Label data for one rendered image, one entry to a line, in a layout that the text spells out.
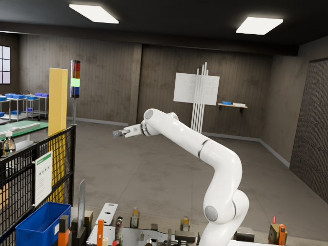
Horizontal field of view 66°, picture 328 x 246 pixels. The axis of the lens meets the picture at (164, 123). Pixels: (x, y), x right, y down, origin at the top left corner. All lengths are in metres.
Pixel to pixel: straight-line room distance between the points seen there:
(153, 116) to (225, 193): 0.41
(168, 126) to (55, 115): 1.20
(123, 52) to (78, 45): 1.83
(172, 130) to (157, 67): 9.02
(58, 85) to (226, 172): 1.46
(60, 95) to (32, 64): 9.86
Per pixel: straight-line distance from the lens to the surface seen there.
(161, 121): 1.04
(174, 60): 9.97
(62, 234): 1.61
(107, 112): 10.54
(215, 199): 0.92
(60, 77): 2.03
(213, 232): 1.05
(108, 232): 1.80
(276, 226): 2.07
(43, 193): 1.88
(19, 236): 1.64
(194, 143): 1.01
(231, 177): 0.94
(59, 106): 2.05
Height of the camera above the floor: 1.99
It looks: 10 degrees down
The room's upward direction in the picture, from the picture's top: 6 degrees clockwise
